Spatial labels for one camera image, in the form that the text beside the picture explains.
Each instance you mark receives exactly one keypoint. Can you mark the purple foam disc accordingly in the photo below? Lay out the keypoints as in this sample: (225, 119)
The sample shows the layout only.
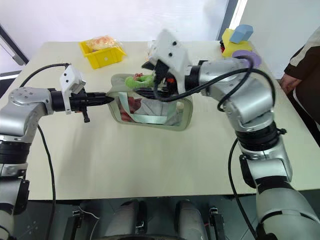
(253, 58)

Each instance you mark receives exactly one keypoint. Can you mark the grey rounded robot leg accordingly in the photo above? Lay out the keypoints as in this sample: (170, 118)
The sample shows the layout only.
(191, 220)
(125, 220)

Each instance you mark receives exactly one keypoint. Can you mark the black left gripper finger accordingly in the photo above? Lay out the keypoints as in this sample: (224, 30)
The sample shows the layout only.
(100, 101)
(100, 95)

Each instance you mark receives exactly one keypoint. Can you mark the dark window frame bar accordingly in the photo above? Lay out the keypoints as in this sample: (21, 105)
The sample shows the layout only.
(12, 47)

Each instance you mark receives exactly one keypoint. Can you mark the bagged bread bun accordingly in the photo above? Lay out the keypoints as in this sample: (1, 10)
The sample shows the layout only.
(102, 42)

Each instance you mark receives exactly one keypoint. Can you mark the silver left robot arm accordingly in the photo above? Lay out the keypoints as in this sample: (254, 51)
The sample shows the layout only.
(23, 110)

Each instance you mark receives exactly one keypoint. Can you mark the bystander bare hand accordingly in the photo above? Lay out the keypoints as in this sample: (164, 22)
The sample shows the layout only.
(290, 83)

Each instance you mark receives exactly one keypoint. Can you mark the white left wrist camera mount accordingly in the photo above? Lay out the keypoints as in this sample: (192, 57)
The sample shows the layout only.
(70, 77)

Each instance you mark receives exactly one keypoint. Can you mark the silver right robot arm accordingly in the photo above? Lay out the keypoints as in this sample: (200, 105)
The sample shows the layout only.
(252, 100)

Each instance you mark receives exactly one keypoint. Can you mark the person in brown jacket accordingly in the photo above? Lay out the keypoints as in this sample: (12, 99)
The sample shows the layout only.
(306, 82)

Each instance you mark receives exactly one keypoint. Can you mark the yellow foam block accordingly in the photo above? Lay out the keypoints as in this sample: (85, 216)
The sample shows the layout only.
(228, 47)

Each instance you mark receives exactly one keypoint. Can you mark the small red black object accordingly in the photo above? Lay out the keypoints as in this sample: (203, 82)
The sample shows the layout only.
(222, 47)

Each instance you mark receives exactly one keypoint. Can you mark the black metal bracket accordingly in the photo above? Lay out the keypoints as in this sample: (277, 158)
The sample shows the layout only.
(75, 222)
(217, 221)

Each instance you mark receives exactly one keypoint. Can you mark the yellow plastic bin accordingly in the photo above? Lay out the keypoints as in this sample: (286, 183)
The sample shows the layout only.
(105, 58)

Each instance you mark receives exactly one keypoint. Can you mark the clear plastic bag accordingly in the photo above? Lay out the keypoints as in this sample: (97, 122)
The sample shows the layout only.
(150, 51)

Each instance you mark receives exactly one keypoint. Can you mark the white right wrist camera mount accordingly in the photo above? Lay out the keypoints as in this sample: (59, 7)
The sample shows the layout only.
(172, 53)

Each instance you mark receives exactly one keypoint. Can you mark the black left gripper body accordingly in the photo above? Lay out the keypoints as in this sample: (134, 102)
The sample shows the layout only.
(78, 101)

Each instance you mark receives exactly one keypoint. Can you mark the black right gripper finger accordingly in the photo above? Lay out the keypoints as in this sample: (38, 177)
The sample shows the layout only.
(157, 97)
(146, 90)

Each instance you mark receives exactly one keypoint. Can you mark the blue foam block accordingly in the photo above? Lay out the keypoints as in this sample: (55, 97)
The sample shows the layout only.
(241, 33)

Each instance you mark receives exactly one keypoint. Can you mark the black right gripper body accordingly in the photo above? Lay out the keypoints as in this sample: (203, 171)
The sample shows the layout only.
(161, 72)

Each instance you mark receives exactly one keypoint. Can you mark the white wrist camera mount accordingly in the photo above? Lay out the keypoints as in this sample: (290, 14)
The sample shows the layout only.
(70, 77)
(172, 53)

